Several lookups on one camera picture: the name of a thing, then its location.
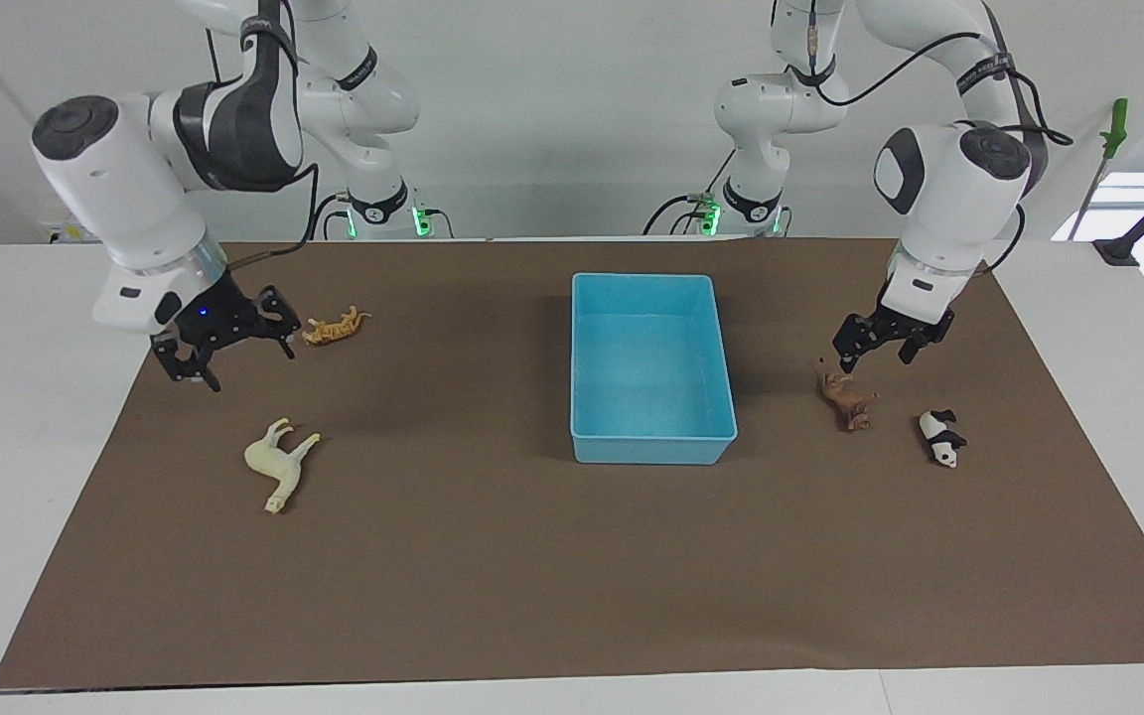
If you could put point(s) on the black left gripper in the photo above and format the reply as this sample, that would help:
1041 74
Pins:
915 323

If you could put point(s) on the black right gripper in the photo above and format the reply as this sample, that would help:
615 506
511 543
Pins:
219 313

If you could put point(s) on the brown lion toy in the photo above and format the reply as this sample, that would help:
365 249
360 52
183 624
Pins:
845 395

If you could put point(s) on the orange tiger toy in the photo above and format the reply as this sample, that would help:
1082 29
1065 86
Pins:
332 330

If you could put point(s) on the black white panda toy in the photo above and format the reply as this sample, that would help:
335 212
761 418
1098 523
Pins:
939 435

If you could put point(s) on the cream horse toy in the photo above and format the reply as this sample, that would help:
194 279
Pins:
282 462

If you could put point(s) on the light blue storage box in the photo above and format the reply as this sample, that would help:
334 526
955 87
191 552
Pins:
646 367

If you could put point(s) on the brown table mat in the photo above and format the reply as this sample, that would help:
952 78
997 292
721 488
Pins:
493 566

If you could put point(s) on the white wall socket box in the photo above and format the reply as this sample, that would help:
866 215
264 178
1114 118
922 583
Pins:
71 234

